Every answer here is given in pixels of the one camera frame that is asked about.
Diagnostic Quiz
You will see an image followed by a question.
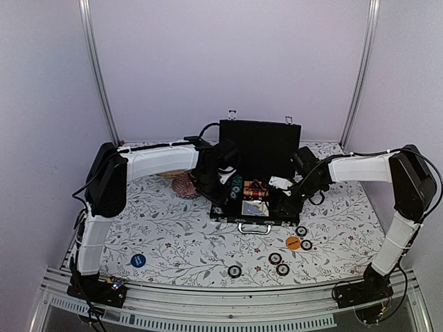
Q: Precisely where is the blue round button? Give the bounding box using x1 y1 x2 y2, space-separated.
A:
130 254 146 268

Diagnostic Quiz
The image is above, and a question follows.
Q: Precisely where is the front aluminium rail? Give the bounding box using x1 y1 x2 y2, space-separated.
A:
30 268 434 331

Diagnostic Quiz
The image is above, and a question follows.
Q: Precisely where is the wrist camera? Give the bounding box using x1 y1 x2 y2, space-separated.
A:
218 166 236 185
269 176 293 190

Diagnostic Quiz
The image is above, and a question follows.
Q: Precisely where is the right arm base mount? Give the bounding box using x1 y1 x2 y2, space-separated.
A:
332 277 393 308

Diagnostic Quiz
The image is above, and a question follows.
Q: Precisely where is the black triangular all-in button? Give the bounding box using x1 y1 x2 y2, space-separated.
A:
245 179 264 191

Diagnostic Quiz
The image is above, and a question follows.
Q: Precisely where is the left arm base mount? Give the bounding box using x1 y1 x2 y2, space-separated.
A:
66 275 127 308

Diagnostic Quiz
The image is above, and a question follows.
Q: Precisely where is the left aluminium frame post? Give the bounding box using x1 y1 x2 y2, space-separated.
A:
78 0 120 146

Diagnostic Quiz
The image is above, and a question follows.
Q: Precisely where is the red black poker chip front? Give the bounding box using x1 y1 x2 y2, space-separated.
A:
276 264 290 277

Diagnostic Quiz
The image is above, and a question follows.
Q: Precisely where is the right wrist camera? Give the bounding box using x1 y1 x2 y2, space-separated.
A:
269 176 293 190

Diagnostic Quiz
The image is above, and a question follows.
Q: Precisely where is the red patterned bowl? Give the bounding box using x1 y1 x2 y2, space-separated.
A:
172 173 198 199

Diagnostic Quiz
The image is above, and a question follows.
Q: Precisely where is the orange round button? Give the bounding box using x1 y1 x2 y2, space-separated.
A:
285 237 301 250

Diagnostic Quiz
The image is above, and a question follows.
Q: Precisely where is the black poker set case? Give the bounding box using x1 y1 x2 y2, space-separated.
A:
210 119 302 228

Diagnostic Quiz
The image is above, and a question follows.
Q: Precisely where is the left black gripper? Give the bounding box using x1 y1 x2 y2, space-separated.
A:
194 169 233 208

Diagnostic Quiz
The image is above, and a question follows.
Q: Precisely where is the green blue chip stack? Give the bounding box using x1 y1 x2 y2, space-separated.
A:
229 175 244 201

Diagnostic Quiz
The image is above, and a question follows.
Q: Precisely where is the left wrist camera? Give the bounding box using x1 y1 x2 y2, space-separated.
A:
218 166 236 185

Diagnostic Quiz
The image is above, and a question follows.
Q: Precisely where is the woven bamboo tray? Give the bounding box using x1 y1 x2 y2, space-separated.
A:
156 170 186 178

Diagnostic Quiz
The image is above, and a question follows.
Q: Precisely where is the blue playing card deck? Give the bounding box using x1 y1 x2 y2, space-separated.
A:
242 201 262 216

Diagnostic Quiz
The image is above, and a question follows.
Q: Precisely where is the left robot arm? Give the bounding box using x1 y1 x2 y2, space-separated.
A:
75 136 238 300

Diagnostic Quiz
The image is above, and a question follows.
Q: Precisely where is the right aluminium frame post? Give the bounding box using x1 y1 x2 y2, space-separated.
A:
339 0 381 150

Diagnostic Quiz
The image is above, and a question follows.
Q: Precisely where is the red black poker chip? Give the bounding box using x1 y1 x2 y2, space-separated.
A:
268 252 282 265
276 264 290 277

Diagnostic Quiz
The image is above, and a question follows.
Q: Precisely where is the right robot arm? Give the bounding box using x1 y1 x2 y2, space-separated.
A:
269 144 442 302

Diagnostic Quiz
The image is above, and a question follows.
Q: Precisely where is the aluminium frame post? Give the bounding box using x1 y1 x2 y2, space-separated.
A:
78 0 120 146
339 0 381 150

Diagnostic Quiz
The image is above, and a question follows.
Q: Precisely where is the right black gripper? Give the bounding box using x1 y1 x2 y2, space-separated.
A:
275 176 325 217

